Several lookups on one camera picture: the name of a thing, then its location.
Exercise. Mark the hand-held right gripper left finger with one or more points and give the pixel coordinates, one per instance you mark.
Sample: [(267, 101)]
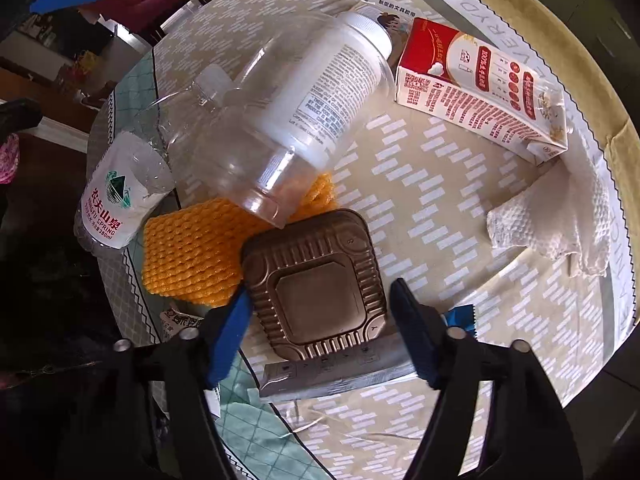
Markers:
[(227, 345)]

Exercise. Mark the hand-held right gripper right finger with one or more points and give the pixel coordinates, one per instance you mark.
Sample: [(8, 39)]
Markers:
[(415, 335)]

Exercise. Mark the brown plastic tray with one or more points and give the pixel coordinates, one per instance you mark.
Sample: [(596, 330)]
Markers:
[(315, 305)]

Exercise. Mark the orange foam net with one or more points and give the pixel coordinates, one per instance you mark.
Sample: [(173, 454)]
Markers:
[(185, 250)]

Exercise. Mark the crushed water bottle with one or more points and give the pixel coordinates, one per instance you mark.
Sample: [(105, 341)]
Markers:
[(112, 195)]

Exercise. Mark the white paper towel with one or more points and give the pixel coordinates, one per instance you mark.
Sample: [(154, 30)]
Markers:
[(550, 220)]

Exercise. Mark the clear plastic jar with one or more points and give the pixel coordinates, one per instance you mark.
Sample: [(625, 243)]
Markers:
[(220, 160)]

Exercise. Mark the red and white milk carton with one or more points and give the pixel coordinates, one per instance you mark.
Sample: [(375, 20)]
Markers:
[(480, 85)]

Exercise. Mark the white pill bottle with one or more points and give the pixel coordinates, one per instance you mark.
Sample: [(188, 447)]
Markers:
[(310, 95)]

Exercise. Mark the blue wrapper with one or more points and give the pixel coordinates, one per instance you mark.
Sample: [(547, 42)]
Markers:
[(460, 317)]

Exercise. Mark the pink patterned clothing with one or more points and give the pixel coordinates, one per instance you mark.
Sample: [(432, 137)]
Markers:
[(7, 160)]

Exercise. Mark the teal checked tablecloth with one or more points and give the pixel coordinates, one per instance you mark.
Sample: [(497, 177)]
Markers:
[(260, 435)]

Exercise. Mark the beige patterned tablecloth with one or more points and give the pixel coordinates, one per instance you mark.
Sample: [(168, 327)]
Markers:
[(425, 185)]

